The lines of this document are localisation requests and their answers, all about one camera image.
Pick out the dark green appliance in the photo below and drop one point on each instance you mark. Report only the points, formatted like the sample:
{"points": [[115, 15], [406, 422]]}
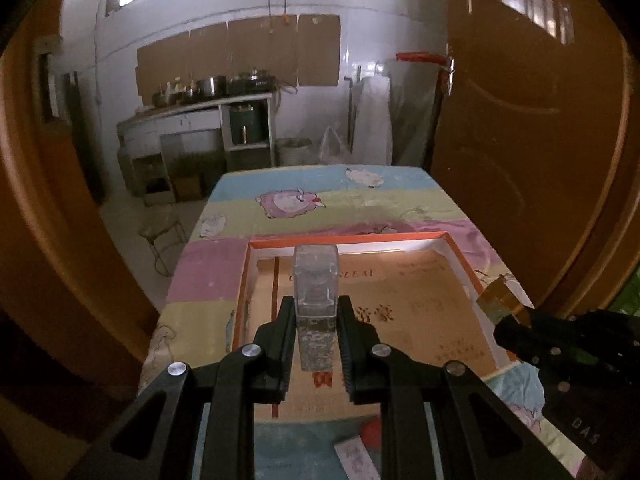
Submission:
{"points": [[248, 123]]}

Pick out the white covered standing object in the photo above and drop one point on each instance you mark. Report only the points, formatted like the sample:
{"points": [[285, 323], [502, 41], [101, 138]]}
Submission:
{"points": [[372, 143]]}

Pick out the large orange-rimmed cardboard tray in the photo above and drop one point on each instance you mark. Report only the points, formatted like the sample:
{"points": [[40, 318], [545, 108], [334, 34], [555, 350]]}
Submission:
{"points": [[417, 289]]}

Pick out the white cartoon rectangular box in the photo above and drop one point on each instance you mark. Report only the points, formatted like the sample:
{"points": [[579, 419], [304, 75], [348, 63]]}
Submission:
{"points": [[355, 460]]}

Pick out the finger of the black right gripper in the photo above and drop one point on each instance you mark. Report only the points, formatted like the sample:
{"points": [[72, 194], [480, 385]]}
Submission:
{"points": [[544, 323], [523, 342]]}

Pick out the brown wooden door left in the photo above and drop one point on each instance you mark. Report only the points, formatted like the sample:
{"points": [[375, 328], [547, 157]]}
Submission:
{"points": [[62, 279]]}

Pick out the brown wooden door right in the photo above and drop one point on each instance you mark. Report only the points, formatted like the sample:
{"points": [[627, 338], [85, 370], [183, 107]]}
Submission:
{"points": [[538, 144]]}

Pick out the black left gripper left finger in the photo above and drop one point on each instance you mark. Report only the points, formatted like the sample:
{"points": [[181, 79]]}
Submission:
{"points": [[256, 373]]}

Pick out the metal cooking pot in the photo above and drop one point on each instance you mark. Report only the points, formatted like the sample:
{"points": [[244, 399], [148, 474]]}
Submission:
{"points": [[212, 88]]}

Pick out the brown wooden door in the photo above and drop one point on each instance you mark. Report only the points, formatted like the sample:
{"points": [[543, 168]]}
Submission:
{"points": [[62, 279], [538, 144]]}

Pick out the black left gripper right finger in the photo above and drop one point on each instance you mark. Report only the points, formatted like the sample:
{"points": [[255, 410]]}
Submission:
{"points": [[377, 373]]}

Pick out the clear patterned rectangular box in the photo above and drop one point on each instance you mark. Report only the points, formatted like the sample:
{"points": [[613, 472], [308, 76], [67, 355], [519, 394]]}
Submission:
{"points": [[315, 278]]}

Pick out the brown cardboard wall panel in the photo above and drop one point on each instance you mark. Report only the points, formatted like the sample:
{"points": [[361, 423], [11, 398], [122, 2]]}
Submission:
{"points": [[303, 50]]}

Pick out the white kitchen counter cabinet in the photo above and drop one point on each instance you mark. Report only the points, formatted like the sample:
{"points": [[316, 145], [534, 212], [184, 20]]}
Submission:
{"points": [[141, 135]]}

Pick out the red bottle cap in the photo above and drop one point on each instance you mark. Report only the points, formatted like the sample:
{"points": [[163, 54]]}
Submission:
{"points": [[371, 433]]}

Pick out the black gas stove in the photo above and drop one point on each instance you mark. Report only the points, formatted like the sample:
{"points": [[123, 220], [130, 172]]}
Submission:
{"points": [[251, 83]]}

